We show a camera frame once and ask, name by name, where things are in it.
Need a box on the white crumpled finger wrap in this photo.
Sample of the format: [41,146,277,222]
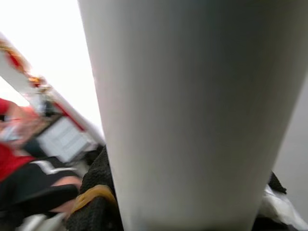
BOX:
[259,186,307,230]

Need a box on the white grey tablet device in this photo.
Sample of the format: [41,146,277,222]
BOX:
[37,116,93,163]

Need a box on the white frame bar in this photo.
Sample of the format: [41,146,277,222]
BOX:
[14,212,67,231]

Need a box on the tan rubber band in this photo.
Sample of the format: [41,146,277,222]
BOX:
[72,184,118,213]

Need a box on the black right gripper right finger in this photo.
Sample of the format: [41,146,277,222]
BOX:
[266,169,287,195]

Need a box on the white plastic table leg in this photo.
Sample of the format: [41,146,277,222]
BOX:
[77,0,308,231]

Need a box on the person in red shirt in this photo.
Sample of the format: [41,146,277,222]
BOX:
[0,97,84,217]

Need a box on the white board with red print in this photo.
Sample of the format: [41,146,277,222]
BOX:
[0,31,106,147]

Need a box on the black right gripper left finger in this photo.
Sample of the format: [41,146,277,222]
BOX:
[66,143,125,231]

